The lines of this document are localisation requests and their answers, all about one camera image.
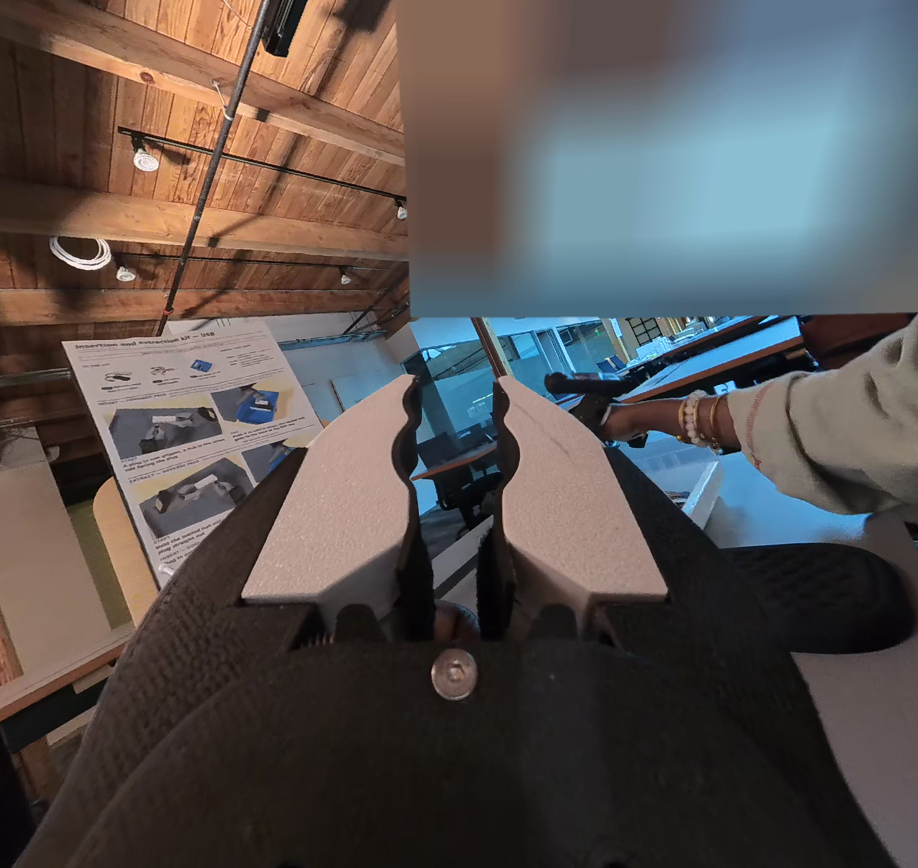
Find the person's right hand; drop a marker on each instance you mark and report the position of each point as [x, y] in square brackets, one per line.
[642, 420]

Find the printed instruction sheet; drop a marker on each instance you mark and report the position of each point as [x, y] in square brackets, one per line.
[179, 380]

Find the person's right forearm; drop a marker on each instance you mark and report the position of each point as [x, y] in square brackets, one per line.
[825, 437]

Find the wooden desk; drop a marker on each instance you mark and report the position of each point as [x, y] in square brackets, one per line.
[717, 359]
[466, 458]

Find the instruction sheet on stand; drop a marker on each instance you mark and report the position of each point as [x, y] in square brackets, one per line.
[118, 559]

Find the wooden support post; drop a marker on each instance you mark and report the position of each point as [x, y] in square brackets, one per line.
[488, 344]

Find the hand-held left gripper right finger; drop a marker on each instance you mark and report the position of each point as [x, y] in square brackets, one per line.
[574, 524]

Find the brown chair backrest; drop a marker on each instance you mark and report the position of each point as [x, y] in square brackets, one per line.
[853, 337]

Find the black office chair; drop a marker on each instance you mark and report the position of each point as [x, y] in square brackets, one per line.
[448, 448]

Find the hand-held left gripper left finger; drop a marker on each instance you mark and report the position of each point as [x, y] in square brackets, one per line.
[344, 516]

